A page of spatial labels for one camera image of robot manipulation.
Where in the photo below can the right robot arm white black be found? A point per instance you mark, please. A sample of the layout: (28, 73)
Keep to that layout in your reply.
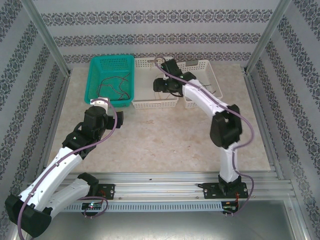
(197, 100)

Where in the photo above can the large white plastic basket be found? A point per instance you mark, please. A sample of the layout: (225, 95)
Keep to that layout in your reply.
(142, 85)

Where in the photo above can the teal plastic basket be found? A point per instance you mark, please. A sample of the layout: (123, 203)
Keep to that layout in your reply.
(110, 65)

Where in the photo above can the small circuit board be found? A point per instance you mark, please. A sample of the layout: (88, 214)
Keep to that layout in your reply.
(92, 205)
(230, 208)

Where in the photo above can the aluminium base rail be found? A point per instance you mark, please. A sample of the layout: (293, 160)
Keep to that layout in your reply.
(155, 187)

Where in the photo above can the aluminium frame post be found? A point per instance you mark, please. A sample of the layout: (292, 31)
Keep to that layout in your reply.
(268, 37)
(47, 37)

